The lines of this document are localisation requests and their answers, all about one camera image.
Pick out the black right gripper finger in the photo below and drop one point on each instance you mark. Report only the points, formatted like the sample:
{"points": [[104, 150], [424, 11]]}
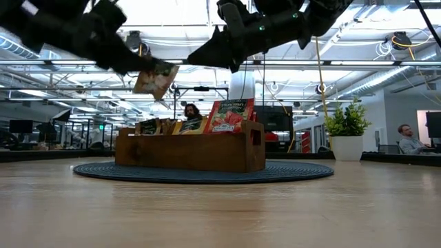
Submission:
{"points": [[213, 62], [215, 44]]}

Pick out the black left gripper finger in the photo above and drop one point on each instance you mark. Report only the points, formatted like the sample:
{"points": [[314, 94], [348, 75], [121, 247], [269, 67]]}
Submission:
{"points": [[138, 69], [138, 59]]}

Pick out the red strawberry tea packet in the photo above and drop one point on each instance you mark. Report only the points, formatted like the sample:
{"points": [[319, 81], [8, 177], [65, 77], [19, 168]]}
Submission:
{"points": [[229, 118]]}

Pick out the orange tea bag packet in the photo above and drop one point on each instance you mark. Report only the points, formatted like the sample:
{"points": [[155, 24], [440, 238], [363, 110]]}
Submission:
{"points": [[191, 127]]}

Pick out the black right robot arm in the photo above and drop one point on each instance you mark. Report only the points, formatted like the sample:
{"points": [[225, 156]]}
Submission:
{"points": [[327, 15]]}

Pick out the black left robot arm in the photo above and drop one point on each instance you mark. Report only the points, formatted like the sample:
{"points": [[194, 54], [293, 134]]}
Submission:
{"points": [[38, 24]]}

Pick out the person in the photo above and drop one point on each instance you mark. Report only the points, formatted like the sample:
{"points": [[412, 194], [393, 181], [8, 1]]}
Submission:
{"points": [[192, 112], [410, 141]]}

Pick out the wooden three-compartment box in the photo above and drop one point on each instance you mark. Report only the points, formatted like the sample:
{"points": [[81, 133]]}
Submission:
{"points": [[186, 153]]}

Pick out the black computer monitor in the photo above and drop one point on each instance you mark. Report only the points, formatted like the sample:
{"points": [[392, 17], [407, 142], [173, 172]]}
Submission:
{"points": [[20, 126], [434, 124]]}

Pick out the round dark blue woven placemat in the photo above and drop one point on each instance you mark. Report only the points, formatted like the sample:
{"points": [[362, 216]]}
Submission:
{"points": [[293, 172]]}

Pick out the green plant in white pot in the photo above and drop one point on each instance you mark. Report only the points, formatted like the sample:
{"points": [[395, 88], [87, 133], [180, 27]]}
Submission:
{"points": [[347, 148]]}

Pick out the silver ventilation duct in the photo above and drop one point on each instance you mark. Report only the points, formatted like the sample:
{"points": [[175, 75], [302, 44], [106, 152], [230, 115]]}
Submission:
{"points": [[379, 81]]}

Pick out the black aluminium table frame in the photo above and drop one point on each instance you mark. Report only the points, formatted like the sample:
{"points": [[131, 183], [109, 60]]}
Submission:
{"points": [[403, 159]]}

